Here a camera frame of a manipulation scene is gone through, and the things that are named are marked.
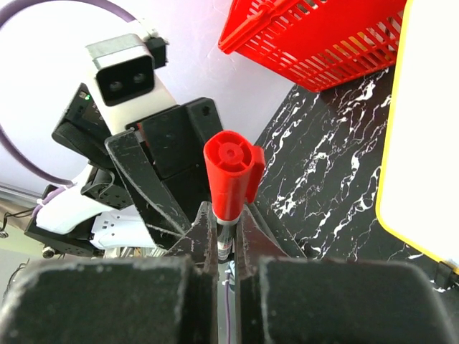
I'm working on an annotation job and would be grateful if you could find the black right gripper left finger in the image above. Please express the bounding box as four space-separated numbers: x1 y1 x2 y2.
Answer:
1 202 218 343

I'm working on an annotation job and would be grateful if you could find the red plastic shopping basket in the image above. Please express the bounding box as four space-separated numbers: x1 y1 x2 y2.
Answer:
218 0 406 92

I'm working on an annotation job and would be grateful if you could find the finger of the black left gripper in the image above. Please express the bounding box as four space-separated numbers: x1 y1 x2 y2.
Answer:
248 202 306 259

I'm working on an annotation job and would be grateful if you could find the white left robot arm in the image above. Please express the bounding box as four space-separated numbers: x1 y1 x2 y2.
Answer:
25 85 222 261

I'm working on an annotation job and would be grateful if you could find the red capped whiteboard marker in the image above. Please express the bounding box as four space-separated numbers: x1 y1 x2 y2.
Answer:
203 130 265 262

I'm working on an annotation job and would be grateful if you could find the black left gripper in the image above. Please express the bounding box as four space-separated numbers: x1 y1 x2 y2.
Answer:
105 97 222 239

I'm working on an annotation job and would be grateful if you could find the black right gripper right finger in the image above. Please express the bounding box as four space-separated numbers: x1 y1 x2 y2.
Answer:
235 206 458 343

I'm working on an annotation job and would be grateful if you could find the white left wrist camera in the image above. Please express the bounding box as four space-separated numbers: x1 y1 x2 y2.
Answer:
84 32 177 135

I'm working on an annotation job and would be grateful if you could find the yellow framed whiteboard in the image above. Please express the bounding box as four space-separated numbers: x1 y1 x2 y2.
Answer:
376 1 458 269

